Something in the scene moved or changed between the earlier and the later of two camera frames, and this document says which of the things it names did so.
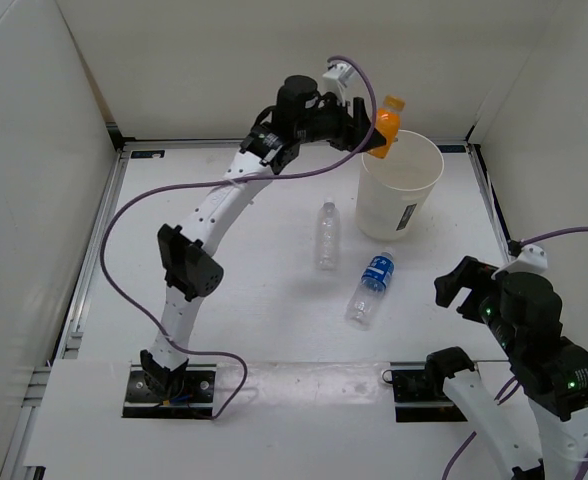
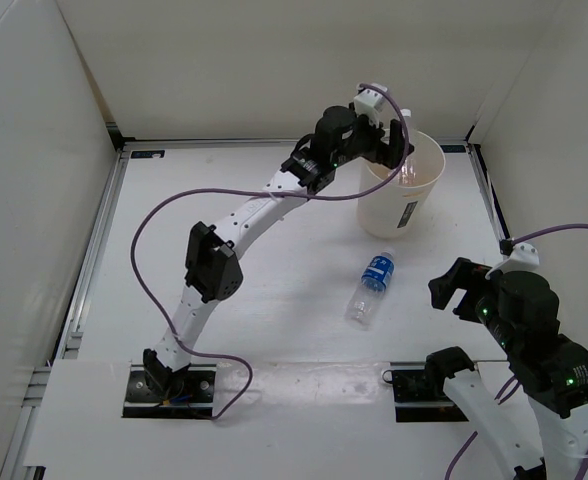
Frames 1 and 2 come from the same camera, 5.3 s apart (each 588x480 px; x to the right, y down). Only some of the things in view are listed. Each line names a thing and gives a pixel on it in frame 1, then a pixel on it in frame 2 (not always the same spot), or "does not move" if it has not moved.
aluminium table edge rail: [71, 328] does not move
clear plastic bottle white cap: [328, 236] -> [409, 172]
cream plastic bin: [393, 192] does not move
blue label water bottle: [370, 290] does not move
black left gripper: [352, 132] -> [391, 155]
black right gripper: [470, 273] does not move
